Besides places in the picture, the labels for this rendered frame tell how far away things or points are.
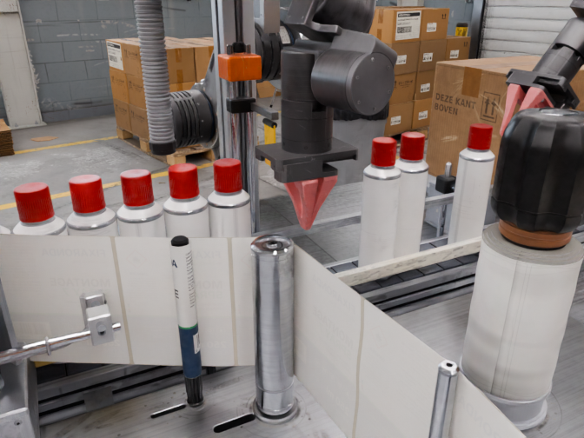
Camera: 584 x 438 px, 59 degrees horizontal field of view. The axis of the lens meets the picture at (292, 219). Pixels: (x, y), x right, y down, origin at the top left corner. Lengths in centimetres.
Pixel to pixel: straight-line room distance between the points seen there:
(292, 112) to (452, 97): 74
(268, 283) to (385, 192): 31
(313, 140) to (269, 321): 20
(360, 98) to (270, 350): 24
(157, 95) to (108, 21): 557
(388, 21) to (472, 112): 324
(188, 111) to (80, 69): 451
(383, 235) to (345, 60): 32
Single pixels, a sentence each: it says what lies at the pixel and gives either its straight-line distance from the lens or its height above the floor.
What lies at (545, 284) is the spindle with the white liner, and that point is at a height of 104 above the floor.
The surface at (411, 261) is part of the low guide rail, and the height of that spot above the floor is 91.
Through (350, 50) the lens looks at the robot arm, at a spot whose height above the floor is 122.
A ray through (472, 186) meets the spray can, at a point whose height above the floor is 100.
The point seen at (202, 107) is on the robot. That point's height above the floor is 93.
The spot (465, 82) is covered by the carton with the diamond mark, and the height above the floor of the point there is 109.
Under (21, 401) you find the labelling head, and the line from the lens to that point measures 53.
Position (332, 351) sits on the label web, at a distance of 45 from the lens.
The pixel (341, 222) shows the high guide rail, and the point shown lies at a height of 96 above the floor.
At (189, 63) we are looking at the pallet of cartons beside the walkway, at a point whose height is 78.
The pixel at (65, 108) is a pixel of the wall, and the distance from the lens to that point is 618.
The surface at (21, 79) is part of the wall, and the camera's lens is 600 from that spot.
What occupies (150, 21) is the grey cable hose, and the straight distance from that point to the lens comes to 66.
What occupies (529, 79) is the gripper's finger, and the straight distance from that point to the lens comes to 89.
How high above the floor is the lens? 127
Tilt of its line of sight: 24 degrees down
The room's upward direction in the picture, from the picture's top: straight up
